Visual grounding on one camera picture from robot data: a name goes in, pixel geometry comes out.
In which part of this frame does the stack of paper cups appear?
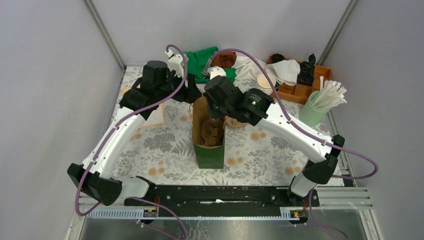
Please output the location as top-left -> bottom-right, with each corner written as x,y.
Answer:
256,74 -> 277,95

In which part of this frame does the green cloth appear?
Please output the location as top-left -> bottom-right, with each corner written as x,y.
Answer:
185,46 -> 236,84

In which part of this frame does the floral table mat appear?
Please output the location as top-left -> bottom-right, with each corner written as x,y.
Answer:
112,99 -> 307,186

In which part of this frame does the green paper bag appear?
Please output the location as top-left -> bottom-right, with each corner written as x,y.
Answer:
192,96 -> 226,169

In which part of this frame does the green straw holder cup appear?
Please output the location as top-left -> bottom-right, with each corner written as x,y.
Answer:
298,91 -> 330,128

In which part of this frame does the white folded towel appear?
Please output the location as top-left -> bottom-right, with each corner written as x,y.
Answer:
265,59 -> 301,86

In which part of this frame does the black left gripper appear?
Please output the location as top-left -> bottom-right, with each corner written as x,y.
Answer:
156,68 -> 203,104

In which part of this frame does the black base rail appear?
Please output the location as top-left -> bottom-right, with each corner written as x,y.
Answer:
124,185 -> 320,218

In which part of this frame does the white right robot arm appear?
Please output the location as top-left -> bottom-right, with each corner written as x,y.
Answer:
203,75 -> 344,206

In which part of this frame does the cardboard cup carrier tray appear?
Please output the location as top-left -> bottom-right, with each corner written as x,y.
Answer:
201,119 -> 225,147

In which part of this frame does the white cloth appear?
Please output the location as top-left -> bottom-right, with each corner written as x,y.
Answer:
232,55 -> 262,81

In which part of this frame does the black crumpled bag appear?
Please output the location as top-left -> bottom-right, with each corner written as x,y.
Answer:
297,53 -> 316,87

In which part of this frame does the white paper straws bundle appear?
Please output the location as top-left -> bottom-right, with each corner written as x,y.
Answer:
312,80 -> 347,110

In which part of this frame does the wooden compartment tray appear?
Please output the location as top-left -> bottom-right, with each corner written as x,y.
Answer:
276,64 -> 333,105

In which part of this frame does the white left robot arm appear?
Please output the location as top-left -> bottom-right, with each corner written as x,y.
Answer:
67,55 -> 201,209

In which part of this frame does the brown cloth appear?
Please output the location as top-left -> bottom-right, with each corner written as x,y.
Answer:
211,51 -> 237,68

